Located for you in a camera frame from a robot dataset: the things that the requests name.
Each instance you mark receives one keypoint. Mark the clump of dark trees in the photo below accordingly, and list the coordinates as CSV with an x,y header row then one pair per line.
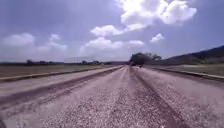
x,y
140,59

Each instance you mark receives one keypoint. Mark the grey gravelly asphalt road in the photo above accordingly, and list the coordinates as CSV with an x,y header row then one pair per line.
x,y
123,100

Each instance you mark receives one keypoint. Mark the distant line of trees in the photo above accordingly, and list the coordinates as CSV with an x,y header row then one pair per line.
x,y
56,62

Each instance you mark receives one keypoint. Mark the dry grass field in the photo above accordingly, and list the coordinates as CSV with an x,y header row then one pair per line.
x,y
43,69
196,68

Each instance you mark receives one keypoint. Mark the dark wooded hill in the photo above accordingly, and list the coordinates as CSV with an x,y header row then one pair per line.
x,y
203,56

